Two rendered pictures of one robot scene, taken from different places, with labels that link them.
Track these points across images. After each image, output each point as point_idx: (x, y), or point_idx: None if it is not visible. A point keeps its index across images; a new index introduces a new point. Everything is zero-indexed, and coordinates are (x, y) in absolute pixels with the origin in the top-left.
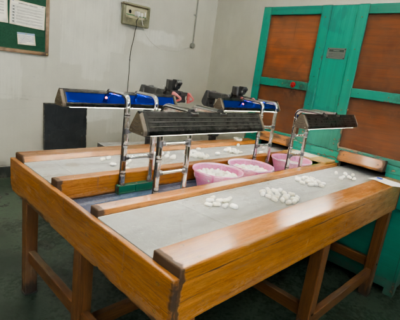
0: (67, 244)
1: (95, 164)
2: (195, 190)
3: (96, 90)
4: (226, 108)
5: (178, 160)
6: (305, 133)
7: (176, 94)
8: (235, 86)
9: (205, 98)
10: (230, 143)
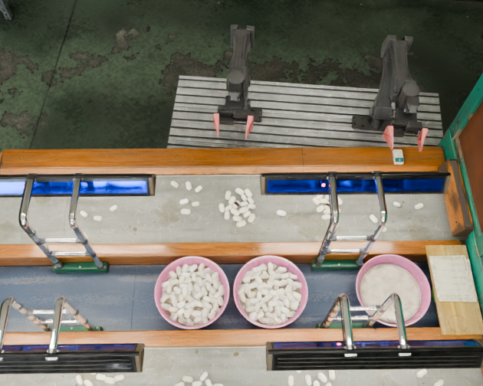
0: None
1: (69, 201)
2: (93, 343)
3: (10, 178)
4: (270, 193)
5: (192, 219)
6: (380, 306)
7: (215, 124)
8: (402, 88)
9: (384, 47)
10: (365, 168)
